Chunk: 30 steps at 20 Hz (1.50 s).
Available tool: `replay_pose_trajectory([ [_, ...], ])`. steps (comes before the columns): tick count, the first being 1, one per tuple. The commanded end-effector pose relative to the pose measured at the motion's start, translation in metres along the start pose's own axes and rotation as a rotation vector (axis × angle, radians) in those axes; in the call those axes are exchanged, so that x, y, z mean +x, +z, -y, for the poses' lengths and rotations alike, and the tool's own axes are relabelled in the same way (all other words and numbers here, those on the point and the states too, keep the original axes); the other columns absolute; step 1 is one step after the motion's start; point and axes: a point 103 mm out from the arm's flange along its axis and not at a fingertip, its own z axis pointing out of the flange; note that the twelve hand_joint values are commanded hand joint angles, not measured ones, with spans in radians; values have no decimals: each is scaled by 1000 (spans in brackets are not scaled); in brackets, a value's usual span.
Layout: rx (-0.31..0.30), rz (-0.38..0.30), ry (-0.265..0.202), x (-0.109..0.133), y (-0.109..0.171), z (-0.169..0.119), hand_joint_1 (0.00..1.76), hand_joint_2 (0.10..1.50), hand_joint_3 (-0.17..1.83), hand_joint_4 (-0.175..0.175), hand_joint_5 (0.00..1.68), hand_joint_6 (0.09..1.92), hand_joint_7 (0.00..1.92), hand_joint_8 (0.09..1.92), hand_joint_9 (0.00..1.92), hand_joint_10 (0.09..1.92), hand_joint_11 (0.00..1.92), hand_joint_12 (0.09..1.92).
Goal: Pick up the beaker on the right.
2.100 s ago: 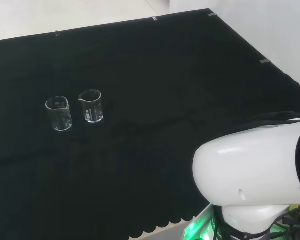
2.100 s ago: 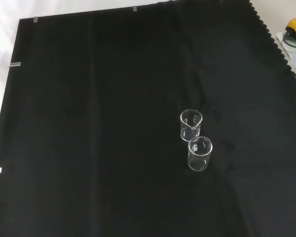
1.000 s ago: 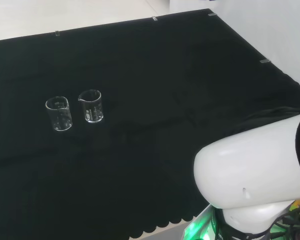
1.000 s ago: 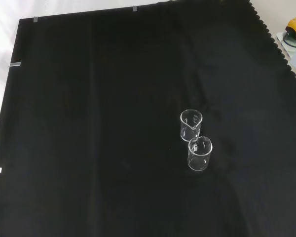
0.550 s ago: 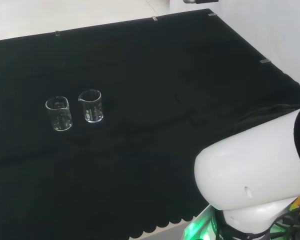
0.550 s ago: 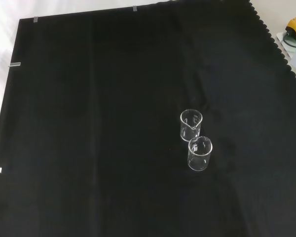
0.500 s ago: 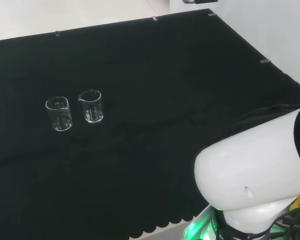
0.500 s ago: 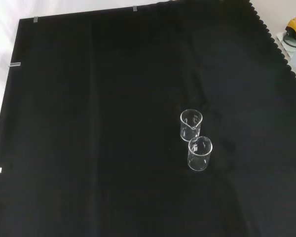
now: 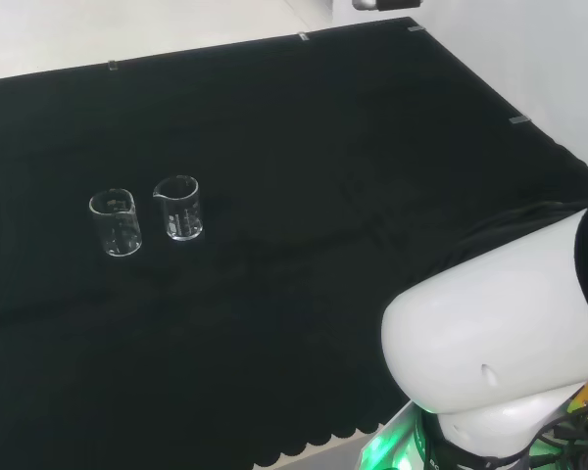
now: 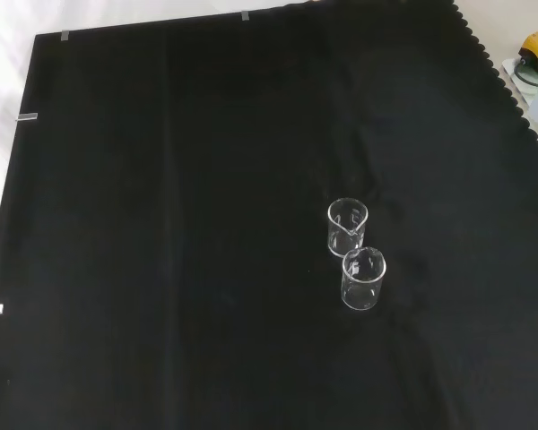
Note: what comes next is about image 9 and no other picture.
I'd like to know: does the clear glass beaker white scale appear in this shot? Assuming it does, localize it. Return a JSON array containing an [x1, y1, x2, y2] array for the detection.
[[152, 174, 206, 242]]

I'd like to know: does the clear glass beaker white label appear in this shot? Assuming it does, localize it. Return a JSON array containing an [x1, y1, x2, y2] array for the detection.
[[87, 187, 144, 259]]

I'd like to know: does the black bench cloth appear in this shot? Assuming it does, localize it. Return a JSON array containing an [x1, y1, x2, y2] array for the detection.
[[0, 17, 588, 470]]

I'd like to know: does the black tangled cable bundle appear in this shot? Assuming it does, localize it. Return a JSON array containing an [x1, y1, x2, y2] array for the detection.
[[469, 386, 588, 470]]

